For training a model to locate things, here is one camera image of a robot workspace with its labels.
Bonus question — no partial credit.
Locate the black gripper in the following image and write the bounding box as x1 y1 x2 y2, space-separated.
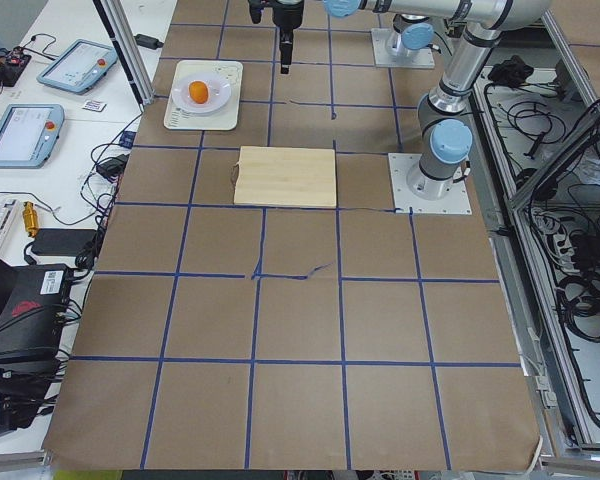
272 0 304 75

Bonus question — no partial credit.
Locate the white ceramic plate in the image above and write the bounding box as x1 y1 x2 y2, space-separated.
171 71 232 114

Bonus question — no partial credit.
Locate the orange fruit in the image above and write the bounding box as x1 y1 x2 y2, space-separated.
188 80 210 104

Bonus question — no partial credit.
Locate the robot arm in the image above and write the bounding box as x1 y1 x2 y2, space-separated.
388 14 435 55
323 1 551 200

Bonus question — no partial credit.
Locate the cream bear tray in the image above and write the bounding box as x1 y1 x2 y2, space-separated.
164 60 243 131

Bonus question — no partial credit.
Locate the bamboo cutting board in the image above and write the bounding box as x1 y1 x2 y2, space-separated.
234 146 337 208

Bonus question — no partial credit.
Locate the black power adapter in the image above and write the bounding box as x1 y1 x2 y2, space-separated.
134 33 164 50

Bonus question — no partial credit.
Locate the blue teach pendant far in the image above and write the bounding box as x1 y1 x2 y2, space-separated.
37 39 118 94

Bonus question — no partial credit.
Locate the blue teach pendant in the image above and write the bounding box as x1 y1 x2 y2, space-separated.
37 39 118 94
0 104 65 169

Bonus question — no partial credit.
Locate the blue teach pendant near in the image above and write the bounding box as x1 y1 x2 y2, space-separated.
0 104 65 169

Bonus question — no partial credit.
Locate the gold metal cylinder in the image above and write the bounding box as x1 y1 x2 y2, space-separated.
22 201 39 238

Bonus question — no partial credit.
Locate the black computer box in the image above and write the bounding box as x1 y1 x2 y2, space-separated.
0 261 73 364

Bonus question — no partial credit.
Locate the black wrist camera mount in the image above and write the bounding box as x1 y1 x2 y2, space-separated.
248 0 271 24

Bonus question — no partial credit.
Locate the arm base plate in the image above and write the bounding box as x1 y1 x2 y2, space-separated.
371 28 435 70
388 153 472 215

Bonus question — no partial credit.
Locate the aluminium frame post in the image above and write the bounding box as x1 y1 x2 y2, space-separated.
92 0 155 107

